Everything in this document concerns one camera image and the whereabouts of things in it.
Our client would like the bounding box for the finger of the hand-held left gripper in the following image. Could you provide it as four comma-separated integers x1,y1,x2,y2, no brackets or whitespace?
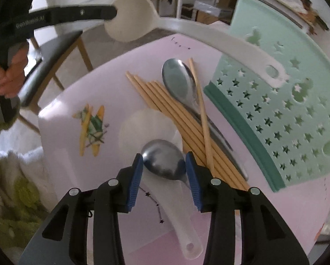
47,4,118,24

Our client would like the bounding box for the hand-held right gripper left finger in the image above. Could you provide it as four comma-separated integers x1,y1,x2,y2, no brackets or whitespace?
42,152,144,265

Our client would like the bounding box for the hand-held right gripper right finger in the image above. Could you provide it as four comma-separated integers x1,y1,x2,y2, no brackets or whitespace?
185,151,309,265

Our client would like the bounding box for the translucent white rice spoon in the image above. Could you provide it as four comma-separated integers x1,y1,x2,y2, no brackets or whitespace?
118,110,204,260

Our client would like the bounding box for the metal spoon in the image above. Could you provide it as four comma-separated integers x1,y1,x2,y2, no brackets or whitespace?
162,58,250,181
141,139,190,188

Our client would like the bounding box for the cream white rice paddle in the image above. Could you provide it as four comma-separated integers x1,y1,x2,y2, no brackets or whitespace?
103,0,290,87

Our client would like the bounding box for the mint green star-hole utensil holder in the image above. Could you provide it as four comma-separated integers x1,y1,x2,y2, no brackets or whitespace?
204,0,330,192

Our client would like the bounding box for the bundle of wooden chopsticks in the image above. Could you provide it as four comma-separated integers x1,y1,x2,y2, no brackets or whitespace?
125,58,250,191

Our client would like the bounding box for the person's left hand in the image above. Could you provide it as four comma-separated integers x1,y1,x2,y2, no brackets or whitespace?
0,44,30,97

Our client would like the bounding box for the wooden chair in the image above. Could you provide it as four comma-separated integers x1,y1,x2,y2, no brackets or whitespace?
17,30,95,137

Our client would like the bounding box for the pink printed tablecloth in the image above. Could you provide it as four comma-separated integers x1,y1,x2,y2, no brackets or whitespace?
38,33,330,260

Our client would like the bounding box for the clear plastic box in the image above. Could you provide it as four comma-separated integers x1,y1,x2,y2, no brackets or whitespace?
194,0,233,14

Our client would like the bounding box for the green white fluffy cloth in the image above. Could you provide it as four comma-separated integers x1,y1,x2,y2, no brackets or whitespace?
0,144,53,254

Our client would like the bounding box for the brown paper clutter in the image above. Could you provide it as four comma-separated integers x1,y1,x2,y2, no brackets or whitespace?
296,0,330,35

